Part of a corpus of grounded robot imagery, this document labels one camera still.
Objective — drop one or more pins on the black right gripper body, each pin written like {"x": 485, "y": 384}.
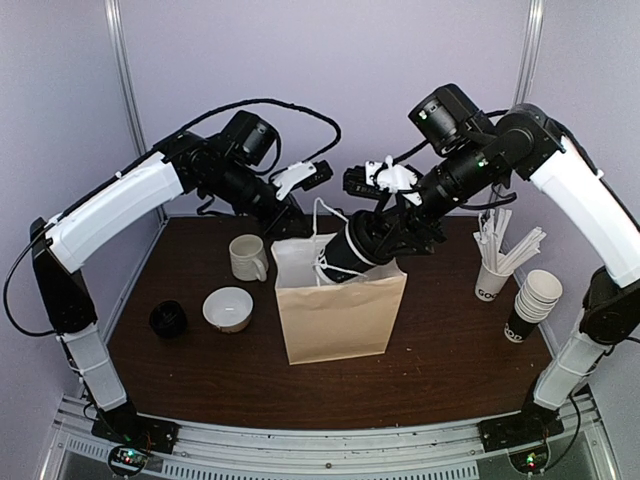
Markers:
{"x": 411, "y": 221}

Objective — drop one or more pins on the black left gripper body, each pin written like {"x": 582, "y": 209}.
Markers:
{"x": 268, "y": 223}

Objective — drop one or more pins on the black paper coffee cup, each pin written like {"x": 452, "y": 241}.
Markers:
{"x": 341, "y": 260}

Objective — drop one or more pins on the brown paper bag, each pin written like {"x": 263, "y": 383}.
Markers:
{"x": 324, "y": 321}

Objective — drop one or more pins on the black plastic cup lid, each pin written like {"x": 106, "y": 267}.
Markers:
{"x": 369, "y": 235}

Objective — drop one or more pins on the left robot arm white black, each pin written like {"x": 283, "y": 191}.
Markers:
{"x": 123, "y": 209}

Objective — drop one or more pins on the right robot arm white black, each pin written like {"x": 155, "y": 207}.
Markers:
{"x": 455, "y": 362}

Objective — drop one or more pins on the white ceramic mug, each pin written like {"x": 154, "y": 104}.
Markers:
{"x": 248, "y": 258}

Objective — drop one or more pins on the wrapped white straws bundle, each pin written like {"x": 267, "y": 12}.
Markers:
{"x": 490, "y": 237}

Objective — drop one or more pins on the white cup holding straws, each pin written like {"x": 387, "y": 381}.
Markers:
{"x": 489, "y": 283}

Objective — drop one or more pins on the white ceramic bowl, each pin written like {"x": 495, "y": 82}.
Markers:
{"x": 228, "y": 309}

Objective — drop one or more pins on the stack of paper cups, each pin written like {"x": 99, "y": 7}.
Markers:
{"x": 535, "y": 300}

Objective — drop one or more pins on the stack of black lids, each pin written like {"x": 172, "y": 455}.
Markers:
{"x": 168, "y": 319}

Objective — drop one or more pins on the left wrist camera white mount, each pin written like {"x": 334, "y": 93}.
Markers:
{"x": 305, "y": 174}

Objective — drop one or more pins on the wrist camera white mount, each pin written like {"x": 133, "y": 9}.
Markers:
{"x": 305, "y": 174}
{"x": 373, "y": 180}

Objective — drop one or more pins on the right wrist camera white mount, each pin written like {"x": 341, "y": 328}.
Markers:
{"x": 373, "y": 180}

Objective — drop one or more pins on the aluminium front rail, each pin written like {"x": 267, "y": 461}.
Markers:
{"x": 451, "y": 450}

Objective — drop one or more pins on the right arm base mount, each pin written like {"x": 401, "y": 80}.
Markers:
{"x": 517, "y": 429}

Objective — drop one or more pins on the right aluminium frame post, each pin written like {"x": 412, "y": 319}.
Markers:
{"x": 530, "y": 51}

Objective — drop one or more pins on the aluminium frame post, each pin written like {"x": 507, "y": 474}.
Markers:
{"x": 118, "y": 42}
{"x": 530, "y": 51}

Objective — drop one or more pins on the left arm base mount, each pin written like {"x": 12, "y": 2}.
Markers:
{"x": 158, "y": 436}

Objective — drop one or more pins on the left aluminium frame post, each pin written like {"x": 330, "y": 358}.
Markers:
{"x": 118, "y": 42}

